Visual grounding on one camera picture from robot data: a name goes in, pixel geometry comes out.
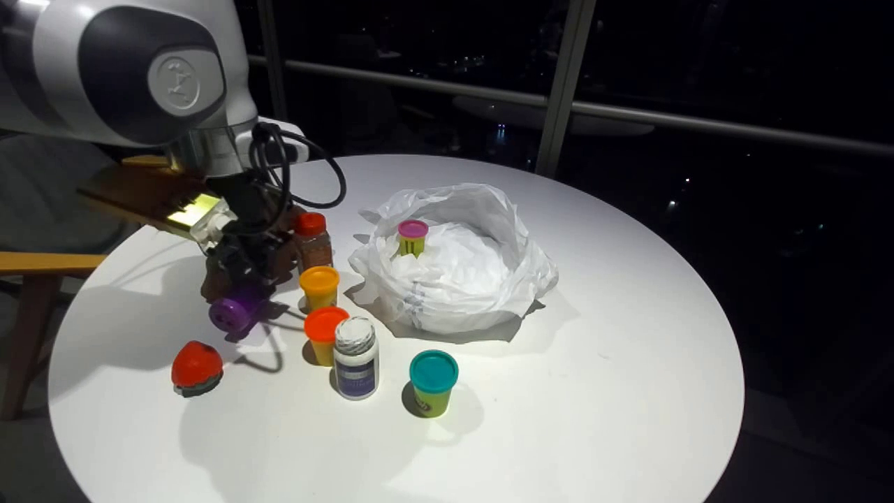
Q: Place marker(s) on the grey armchair wooden arms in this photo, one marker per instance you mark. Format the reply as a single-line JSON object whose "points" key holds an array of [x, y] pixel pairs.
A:
{"points": [[37, 268]]}

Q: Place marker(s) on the small yellow bottle orange cap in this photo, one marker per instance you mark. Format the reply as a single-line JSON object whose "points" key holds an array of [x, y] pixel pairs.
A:
{"points": [[319, 288]]}

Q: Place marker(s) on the yellow dough tub red lid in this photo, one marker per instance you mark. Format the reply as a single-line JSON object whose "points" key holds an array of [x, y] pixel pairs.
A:
{"points": [[325, 335]]}

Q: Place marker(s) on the grey horizontal window rail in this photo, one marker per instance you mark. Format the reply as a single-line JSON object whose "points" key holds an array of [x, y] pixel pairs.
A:
{"points": [[727, 126]]}

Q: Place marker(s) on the yellowish wrist camera box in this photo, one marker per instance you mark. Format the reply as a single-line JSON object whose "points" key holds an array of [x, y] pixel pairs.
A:
{"points": [[177, 204]]}

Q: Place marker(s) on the white bottle blue label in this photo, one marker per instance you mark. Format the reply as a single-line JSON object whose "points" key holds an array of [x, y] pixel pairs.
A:
{"points": [[355, 358]]}

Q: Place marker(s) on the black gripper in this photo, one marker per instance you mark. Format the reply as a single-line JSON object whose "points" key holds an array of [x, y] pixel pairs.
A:
{"points": [[253, 211]]}

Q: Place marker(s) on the grey window frame post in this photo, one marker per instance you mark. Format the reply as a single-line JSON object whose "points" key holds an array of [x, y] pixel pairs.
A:
{"points": [[273, 56], [564, 94]]}

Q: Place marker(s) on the purple plastic toy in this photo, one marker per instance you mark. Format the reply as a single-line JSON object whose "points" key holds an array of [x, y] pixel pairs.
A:
{"points": [[238, 313]]}

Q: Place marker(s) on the brown spice jar red lid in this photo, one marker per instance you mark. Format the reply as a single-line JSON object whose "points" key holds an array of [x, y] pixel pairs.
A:
{"points": [[312, 238]]}

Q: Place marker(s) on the dough tub teal lid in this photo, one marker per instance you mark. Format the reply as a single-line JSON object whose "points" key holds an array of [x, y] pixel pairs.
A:
{"points": [[434, 379]]}

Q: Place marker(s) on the white plastic bag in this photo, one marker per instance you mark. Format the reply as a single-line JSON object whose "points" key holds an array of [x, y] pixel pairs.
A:
{"points": [[464, 281]]}

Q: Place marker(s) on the brown plush toy animal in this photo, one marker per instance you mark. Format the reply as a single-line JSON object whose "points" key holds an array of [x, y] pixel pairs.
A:
{"points": [[280, 267]]}

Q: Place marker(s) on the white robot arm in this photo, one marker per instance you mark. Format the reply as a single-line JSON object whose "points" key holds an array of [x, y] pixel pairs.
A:
{"points": [[122, 66]]}

